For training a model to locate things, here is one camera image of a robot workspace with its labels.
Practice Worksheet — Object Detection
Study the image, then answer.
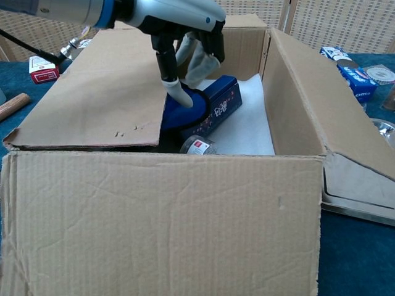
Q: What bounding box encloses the white foam sheet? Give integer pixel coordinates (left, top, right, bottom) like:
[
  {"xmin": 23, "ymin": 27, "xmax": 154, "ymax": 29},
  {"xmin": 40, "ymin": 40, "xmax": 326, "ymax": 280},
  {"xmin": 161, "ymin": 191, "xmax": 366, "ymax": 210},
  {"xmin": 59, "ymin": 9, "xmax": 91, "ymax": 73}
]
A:
[{"xmin": 197, "ymin": 75, "xmax": 276, "ymax": 156}]

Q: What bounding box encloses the navy printed box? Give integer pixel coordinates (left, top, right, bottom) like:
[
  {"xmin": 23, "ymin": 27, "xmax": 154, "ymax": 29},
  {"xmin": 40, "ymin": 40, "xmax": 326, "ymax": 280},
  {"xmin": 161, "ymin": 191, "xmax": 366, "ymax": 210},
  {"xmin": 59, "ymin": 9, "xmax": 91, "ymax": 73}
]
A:
[{"xmin": 178, "ymin": 75, "xmax": 243, "ymax": 141}]

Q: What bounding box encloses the blue table cloth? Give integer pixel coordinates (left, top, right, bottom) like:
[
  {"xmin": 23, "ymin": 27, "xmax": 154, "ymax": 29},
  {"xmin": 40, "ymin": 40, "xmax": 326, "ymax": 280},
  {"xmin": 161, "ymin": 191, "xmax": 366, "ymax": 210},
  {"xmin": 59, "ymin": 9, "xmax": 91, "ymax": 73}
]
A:
[{"xmin": 0, "ymin": 52, "xmax": 395, "ymax": 296}]

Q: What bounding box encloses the wooden rolling pin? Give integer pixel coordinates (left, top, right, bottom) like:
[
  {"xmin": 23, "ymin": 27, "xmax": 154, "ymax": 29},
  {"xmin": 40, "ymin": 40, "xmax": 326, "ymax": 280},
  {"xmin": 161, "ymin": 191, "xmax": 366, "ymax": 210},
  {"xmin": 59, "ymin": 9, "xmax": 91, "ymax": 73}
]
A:
[{"xmin": 0, "ymin": 93, "xmax": 31, "ymax": 123}]

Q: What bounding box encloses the blue round pouch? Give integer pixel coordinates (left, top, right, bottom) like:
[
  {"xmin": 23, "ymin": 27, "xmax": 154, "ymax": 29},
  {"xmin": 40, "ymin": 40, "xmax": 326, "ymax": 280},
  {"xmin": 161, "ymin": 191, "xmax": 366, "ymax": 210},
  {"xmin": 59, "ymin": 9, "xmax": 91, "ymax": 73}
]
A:
[{"xmin": 160, "ymin": 81, "xmax": 211, "ymax": 133}]

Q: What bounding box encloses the brown snack packet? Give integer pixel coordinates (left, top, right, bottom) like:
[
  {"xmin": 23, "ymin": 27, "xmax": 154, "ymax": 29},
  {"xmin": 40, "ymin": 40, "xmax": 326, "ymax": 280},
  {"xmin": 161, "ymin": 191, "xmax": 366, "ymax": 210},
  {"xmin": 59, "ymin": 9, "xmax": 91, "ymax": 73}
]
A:
[{"xmin": 381, "ymin": 88, "xmax": 395, "ymax": 111}]

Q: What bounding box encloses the blue Oreo cookie box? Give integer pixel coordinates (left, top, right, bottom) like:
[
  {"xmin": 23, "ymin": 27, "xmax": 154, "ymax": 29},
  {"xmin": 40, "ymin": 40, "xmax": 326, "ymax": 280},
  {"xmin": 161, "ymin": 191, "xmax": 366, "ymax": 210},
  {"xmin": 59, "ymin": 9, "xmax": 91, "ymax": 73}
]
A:
[{"xmin": 319, "ymin": 46, "xmax": 379, "ymax": 104}]

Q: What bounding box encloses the stainless steel tray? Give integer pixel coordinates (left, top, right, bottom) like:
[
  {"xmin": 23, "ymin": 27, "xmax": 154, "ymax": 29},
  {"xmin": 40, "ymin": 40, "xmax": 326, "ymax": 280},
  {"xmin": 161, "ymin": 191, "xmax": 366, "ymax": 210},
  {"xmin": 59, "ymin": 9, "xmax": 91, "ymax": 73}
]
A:
[{"xmin": 320, "ymin": 118, "xmax": 395, "ymax": 228}]

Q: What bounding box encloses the clear bag with white disc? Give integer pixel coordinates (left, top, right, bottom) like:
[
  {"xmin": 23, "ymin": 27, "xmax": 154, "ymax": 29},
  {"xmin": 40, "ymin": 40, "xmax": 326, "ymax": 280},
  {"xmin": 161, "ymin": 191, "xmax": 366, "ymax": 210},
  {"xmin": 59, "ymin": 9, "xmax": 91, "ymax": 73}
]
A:
[{"xmin": 362, "ymin": 63, "xmax": 395, "ymax": 84}]

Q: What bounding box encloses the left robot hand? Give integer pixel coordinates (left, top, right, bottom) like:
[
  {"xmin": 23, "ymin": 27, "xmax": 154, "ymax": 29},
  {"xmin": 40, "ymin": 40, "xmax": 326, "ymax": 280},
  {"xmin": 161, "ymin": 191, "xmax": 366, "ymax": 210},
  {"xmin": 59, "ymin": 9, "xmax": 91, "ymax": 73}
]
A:
[{"xmin": 114, "ymin": 0, "xmax": 226, "ymax": 109}]

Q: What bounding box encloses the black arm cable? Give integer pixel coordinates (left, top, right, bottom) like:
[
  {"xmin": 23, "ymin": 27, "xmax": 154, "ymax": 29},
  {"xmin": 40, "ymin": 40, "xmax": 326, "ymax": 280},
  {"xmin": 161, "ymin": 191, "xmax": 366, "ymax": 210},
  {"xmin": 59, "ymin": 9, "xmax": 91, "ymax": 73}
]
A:
[{"xmin": 0, "ymin": 28, "xmax": 90, "ymax": 65}]

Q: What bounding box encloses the small red white box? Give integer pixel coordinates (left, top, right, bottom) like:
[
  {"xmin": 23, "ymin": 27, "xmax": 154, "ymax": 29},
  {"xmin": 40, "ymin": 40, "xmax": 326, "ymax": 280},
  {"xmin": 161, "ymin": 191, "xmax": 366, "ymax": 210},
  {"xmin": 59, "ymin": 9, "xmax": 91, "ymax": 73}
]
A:
[{"xmin": 29, "ymin": 55, "xmax": 60, "ymax": 84}]

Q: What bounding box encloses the red-topped cardboard box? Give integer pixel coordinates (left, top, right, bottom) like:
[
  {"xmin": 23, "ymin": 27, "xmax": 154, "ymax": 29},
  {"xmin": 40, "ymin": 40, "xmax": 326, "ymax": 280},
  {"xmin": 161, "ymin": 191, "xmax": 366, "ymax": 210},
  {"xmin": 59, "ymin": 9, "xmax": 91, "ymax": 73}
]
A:
[{"xmin": 0, "ymin": 14, "xmax": 395, "ymax": 296}]

